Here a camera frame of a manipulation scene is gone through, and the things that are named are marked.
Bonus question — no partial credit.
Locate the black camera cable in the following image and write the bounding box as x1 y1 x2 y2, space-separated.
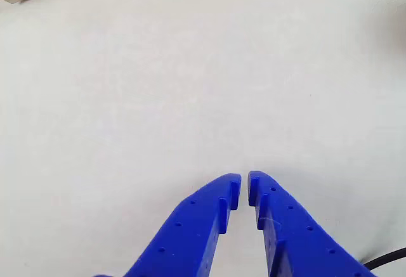
361 247 406 271

